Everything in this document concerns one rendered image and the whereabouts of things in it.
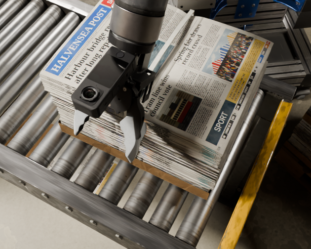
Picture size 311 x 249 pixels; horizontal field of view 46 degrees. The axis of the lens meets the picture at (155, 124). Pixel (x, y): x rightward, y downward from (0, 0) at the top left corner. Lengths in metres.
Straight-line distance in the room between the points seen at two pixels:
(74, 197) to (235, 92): 0.42
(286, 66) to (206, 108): 1.24
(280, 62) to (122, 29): 1.41
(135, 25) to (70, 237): 1.25
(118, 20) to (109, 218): 0.44
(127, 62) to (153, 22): 0.07
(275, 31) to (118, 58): 1.51
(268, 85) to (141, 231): 0.51
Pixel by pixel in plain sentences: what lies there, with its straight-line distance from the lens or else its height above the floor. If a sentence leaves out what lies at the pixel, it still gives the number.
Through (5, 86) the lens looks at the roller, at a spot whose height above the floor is 0.80.
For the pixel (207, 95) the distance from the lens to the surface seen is 0.67.
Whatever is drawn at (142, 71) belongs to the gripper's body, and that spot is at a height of 1.10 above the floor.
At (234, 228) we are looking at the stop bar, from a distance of 0.80.
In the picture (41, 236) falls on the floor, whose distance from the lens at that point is 1.68.
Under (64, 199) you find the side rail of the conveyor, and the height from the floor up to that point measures 0.80.
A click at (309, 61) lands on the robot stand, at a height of 0.23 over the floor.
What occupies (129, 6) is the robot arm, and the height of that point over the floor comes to 1.23.
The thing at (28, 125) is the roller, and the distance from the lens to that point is 0.94.
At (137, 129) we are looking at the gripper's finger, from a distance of 0.58.
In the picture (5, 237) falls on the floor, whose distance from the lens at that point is 1.73.
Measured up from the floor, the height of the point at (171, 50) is 1.03.
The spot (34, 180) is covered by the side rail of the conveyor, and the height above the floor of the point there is 0.80.
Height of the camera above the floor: 1.57
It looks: 60 degrees down
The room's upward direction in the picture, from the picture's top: 2 degrees clockwise
